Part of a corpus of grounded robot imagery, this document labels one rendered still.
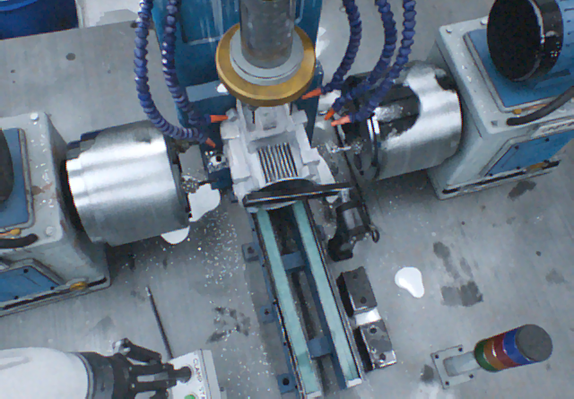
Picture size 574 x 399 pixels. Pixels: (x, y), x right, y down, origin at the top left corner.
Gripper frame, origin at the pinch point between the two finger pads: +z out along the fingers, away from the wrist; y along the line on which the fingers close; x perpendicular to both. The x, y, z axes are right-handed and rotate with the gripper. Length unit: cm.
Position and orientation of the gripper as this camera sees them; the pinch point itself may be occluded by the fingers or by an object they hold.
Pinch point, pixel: (172, 375)
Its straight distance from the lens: 105.3
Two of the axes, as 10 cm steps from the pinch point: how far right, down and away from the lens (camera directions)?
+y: -2.7, -8.9, 3.7
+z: 3.8, 2.6, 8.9
